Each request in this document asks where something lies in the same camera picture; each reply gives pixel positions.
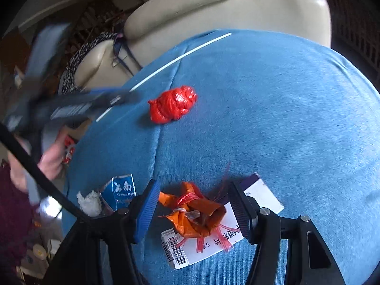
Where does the person's left forearm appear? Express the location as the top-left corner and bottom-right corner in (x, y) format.
(0, 166), (38, 274)

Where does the orange wrapper with red net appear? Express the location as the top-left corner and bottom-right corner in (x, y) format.
(157, 162), (233, 254)

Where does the white cardboard box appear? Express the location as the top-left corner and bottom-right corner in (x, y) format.
(161, 172), (285, 271)

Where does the person's left hand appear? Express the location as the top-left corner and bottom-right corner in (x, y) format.
(9, 128), (70, 193)

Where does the dark wooden railing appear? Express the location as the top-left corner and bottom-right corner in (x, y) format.
(327, 0), (380, 90)

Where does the red knotted plastic bag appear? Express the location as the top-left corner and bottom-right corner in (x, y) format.
(148, 85), (198, 124)

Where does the thin white strip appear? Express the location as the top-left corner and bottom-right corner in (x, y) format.
(96, 33), (233, 122)

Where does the wooden staircase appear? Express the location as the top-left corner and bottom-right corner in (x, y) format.
(64, 0), (140, 54)

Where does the white crumpled tissue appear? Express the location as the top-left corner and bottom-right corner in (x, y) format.
(76, 190), (103, 217)

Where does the dark blue strap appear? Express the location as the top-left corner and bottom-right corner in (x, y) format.
(113, 37), (141, 75)

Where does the blue torn carton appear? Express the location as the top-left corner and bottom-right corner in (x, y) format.
(99, 175), (137, 213)

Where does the blue cloth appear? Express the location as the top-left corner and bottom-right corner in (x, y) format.
(61, 29), (380, 285)

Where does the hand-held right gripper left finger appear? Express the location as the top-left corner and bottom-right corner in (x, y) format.
(44, 180), (161, 285)

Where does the cream leather sofa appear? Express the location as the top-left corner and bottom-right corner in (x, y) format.
(61, 0), (332, 95)

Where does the clear plastic bag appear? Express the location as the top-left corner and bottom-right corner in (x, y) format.
(36, 196), (64, 244)

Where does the black cable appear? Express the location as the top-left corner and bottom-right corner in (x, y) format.
(0, 124), (88, 220)

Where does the black white speckled garment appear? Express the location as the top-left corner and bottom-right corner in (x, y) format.
(61, 31), (119, 94)

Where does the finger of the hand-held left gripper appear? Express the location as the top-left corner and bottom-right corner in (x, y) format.
(86, 88), (141, 112)

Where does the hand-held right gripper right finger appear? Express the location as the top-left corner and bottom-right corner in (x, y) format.
(227, 181), (346, 285)

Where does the red plastic stool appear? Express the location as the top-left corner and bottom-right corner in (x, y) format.
(62, 135), (77, 164)

